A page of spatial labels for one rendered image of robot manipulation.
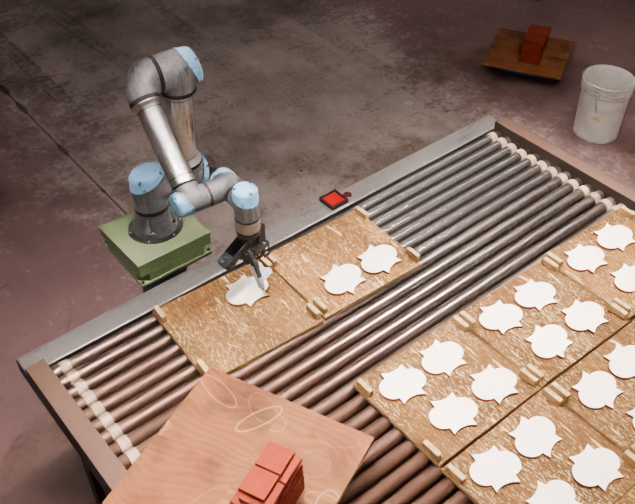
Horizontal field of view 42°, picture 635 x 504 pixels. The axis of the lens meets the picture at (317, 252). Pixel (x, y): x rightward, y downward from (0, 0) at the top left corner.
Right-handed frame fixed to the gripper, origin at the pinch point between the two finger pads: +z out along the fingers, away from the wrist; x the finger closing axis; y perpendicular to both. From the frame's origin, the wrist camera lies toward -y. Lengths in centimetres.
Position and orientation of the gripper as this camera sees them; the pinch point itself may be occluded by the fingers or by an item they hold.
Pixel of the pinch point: (246, 279)
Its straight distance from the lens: 263.2
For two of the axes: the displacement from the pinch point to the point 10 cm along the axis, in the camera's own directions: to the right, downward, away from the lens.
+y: 7.3, -4.6, 5.0
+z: 0.0, 7.4, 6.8
